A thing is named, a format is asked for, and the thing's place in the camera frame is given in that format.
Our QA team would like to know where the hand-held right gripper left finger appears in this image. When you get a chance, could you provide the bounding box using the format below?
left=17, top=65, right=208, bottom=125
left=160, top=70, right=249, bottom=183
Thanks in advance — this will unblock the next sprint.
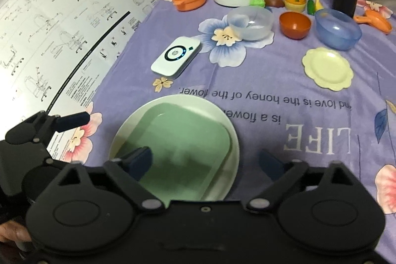
left=55, top=146, right=166, bottom=212

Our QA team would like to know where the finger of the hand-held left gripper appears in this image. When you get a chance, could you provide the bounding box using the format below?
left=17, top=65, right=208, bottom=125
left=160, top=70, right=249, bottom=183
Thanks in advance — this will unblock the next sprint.
left=5, top=111, right=91, bottom=147

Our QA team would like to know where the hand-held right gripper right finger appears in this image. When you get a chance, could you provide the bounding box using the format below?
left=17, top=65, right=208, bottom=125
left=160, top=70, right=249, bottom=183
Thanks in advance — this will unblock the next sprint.
left=245, top=149, right=361, bottom=213

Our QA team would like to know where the white round plate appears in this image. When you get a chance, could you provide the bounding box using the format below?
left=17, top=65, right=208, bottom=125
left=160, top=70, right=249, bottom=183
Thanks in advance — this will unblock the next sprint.
left=109, top=94, right=240, bottom=203

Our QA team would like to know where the green square plate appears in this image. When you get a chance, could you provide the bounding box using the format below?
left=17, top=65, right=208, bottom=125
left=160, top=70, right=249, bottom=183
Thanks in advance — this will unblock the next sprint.
left=119, top=102, right=233, bottom=204

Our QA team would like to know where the brown orange bowl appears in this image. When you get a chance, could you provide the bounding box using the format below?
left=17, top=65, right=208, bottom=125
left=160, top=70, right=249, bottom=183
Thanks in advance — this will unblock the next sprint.
left=279, top=11, right=312, bottom=40

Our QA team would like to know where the person's left hand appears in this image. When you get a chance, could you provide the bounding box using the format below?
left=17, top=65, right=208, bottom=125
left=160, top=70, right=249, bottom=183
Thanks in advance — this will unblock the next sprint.
left=0, top=221, right=32, bottom=245

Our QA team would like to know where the purple floral bedsheet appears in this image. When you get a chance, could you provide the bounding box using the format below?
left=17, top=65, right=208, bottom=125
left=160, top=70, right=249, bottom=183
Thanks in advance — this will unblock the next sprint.
left=46, top=0, right=396, bottom=252

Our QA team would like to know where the white instruction sheet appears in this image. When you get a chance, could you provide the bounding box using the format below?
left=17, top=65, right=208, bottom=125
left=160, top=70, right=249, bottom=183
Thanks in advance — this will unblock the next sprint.
left=0, top=0, right=166, bottom=164

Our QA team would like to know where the white power bank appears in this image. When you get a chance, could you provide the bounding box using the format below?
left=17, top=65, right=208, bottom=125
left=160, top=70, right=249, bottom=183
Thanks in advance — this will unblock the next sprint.
left=150, top=36, right=202, bottom=80

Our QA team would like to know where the pale yellow scalloped plate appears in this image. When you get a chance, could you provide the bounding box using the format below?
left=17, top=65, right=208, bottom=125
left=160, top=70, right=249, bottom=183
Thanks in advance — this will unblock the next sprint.
left=301, top=47, right=354, bottom=91

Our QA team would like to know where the clear translucent bowl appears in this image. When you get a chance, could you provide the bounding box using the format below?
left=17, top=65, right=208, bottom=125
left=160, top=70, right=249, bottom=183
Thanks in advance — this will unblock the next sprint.
left=227, top=6, right=274, bottom=41

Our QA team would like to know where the blue translucent bowl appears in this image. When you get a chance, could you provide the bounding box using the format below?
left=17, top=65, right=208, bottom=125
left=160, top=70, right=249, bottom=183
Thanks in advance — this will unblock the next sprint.
left=315, top=8, right=363, bottom=51

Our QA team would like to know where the orange toy frying pan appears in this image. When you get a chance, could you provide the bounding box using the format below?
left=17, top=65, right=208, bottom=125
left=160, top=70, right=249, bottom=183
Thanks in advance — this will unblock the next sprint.
left=353, top=9, right=393, bottom=35

